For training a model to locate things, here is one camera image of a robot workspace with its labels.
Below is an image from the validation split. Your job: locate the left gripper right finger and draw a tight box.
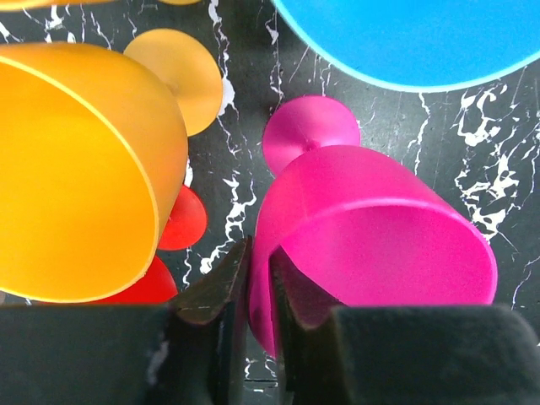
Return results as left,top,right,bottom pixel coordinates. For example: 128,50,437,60
269,250,539,404

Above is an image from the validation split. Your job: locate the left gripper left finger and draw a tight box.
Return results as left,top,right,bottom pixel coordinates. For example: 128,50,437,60
1,238,252,404

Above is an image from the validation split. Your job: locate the red wine glass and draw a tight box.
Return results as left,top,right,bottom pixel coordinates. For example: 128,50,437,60
37,185,208,305

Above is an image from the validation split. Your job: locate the magenta wine glass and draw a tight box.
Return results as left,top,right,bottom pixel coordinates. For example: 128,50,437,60
249,95,498,355

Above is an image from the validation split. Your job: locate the yellow wine glass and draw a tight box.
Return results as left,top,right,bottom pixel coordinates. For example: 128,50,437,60
1,42,187,303

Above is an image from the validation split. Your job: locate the orange wine glass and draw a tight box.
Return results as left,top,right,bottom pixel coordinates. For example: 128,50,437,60
123,29,224,137

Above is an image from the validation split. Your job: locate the teal wine glass back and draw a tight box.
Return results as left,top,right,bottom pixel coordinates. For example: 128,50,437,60
274,0,539,93

